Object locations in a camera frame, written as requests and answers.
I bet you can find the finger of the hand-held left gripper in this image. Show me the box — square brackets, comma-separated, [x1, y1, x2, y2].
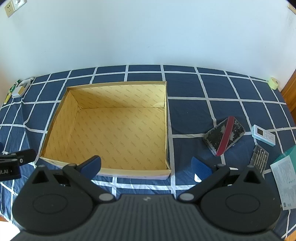
[0, 149, 37, 165]

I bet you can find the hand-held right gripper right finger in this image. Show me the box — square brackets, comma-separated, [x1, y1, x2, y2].
[178, 157, 270, 205]

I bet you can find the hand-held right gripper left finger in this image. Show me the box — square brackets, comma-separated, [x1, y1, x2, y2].
[23, 156, 116, 205]

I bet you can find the black red worn case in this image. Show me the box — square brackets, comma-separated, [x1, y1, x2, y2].
[203, 116, 245, 157]

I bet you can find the cardboard box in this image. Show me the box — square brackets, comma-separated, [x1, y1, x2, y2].
[39, 81, 172, 180]

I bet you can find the clear plastic tool case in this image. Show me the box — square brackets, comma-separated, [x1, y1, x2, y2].
[249, 145, 269, 172]

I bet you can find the small white remote with screen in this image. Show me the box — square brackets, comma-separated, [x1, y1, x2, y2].
[252, 125, 276, 146]

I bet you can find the teal white mask box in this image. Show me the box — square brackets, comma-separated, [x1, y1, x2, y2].
[270, 146, 296, 211]

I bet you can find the green yellow tube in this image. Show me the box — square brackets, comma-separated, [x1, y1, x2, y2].
[3, 80, 21, 105]

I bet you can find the white plastic tray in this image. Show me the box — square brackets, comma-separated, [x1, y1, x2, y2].
[11, 79, 31, 98]

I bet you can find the blue checkered bedsheet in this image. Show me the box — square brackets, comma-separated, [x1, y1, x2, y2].
[0, 65, 296, 240]

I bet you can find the yellow tape roll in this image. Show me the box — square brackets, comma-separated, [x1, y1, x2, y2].
[268, 77, 279, 90]

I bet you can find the wooden door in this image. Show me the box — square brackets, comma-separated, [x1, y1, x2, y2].
[280, 70, 296, 114]

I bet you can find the white wall outlet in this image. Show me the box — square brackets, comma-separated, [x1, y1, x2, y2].
[4, 2, 16, 18]

